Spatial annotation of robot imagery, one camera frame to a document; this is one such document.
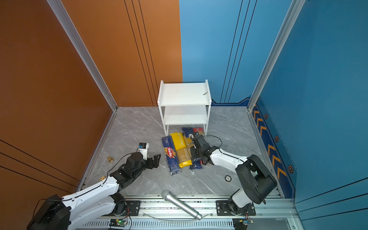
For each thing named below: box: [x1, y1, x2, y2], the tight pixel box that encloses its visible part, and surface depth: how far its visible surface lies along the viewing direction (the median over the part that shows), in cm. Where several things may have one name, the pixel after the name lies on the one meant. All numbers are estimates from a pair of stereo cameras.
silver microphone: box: [161, 190, 203, 221], surface depth 75 cm
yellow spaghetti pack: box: [170, 131, 193, 169], surface depth 93 cm
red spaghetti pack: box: [192, 127, 205, 135], surface depth 104 cm
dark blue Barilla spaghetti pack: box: [161, 135, 182, 175], surface depth 91 cm
